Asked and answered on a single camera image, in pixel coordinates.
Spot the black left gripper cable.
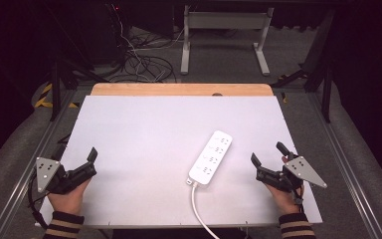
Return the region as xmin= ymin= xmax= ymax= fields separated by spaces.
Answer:
xmin=27 ymin=170 xmax=50 ymax=231

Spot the white metal table frame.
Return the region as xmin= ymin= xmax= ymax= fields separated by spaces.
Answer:
xmin=179 ymin=4 xmax=276 ymax=77

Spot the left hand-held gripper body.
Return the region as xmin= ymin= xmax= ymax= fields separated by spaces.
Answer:
xmin=35 ymin=156 xmax=98 ymax=195

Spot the yellow black hazard tape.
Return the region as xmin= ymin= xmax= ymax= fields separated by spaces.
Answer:
xmin=34 ymin=82 xmax=81 ymax=110

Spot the person's left hand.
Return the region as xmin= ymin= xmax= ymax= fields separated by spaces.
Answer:
xmin=47 ymin=177 xmax=93 ymax=216

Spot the tangle of floor cables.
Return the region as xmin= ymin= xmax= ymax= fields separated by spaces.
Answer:
xmin=105 ymin=2 xmax=186 ymax=84

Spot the black metal stand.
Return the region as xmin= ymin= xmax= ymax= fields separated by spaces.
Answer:
xmin=48 ymin=54 xmax=111 ymax=122
xmin=271 ymin=9 xmax=336 ymax=124

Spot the metal floor rail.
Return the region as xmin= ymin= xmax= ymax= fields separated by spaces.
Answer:
xmin=0 ymin=89 xmax=78 ymax=239
xmin=306 ymin=91 xmax=382 ymax=239

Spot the white power strip cable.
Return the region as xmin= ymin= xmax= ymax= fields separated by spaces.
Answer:
xmin=191 ymin=181 xmax=221 ymax=239

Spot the wooden table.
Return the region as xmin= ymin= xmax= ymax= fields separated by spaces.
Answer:
xmin=90 ymin=82 xmax=275 ymax=98

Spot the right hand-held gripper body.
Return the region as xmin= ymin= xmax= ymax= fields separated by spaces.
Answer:
xmin=255 ymin=155 xmax=328 ymax=194

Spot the person's right hand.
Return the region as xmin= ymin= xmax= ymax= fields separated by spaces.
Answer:
xmin=264 ymin=182 xmax=305 ymax=216

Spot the white power strip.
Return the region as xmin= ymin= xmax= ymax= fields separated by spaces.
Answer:
xmin=187 ymin=129 xmax=234 ymax=186

